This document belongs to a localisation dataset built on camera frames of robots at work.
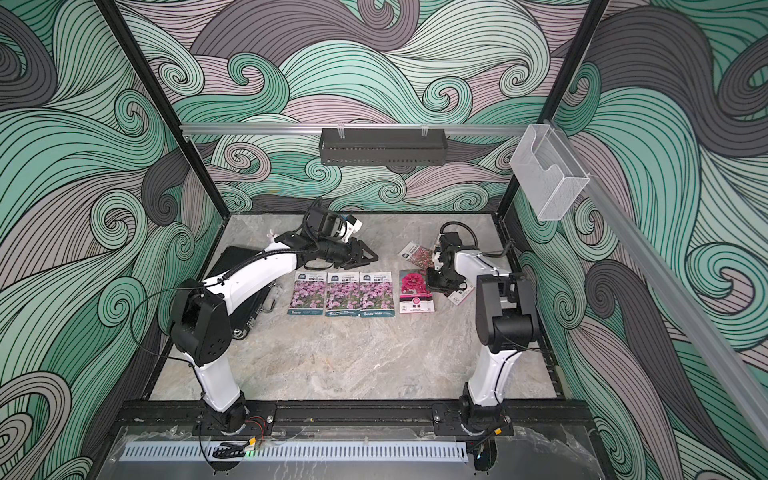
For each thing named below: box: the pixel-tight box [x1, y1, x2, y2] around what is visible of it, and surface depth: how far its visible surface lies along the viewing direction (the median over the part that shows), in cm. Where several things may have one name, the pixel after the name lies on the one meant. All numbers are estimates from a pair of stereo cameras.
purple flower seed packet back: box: [359, 271, 395, 318], surface depth 97 cm
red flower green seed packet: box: [397, 241, 434, 269], surface depth 109 cm
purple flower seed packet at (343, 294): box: [325, 271, 361, 317], surface depth 97 cm
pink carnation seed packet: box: [399, 269, 435, 314], surface depth 97 cm
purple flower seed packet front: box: [287, 271, 327, 316], surface depth 97 cm
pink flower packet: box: [447, 279, 476, 306], surface depth 97 cm
